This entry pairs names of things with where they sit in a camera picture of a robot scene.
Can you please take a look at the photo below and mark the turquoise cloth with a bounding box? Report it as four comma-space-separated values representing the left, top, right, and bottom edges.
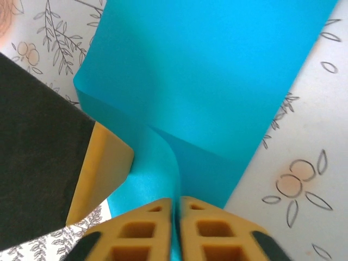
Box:
72, 0, 340, 261

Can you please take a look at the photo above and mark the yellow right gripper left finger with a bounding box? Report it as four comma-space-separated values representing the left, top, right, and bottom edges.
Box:
64, 197, 175, 261

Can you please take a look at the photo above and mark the floral print tablecloth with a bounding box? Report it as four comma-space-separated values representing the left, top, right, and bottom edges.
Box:
0, 0, 348, 261

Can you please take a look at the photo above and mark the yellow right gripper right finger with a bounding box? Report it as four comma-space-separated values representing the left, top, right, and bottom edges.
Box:
178, 196, 293, 261

